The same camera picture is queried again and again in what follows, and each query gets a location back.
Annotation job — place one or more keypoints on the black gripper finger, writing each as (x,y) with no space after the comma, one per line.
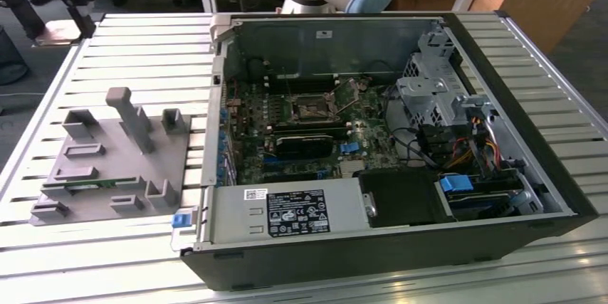
(25,15)
(80,15)

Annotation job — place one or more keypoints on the silver square CPU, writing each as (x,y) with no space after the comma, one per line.
(56,33)

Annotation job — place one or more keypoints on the CPU socket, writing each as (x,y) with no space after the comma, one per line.
(313,108)

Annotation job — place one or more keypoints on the grey parts rack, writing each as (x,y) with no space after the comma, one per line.
(123,161)

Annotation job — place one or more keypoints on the green RAM stick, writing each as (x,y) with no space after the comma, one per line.
(89,183)

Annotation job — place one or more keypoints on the black installed RAM stick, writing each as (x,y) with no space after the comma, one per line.
(308,129)

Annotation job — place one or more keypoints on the black graphics card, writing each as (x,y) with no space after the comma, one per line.
(304,146)

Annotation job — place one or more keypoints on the blue case latch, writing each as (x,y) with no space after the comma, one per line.
(180,221)

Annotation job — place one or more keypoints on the thin locking lever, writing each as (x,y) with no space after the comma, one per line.
(347,106)

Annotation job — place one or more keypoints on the grey power supply unit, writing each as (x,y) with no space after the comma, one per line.
(232,215)

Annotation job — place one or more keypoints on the blue motherboard connector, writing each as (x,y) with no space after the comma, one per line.
(348,148)

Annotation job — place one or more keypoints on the green motherboard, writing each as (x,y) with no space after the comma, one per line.
(375,136)

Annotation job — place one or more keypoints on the silver chipset heatsink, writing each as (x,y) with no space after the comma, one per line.
(353,168)

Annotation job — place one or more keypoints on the silver drive cage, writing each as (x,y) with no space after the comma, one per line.
(427,97)

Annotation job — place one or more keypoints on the black plastic shroud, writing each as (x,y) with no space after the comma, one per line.
(404,197)

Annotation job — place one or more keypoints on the black open PC case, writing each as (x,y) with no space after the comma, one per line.
(332,265)

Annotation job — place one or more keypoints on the blue disk carrier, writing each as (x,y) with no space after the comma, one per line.
(456,183)

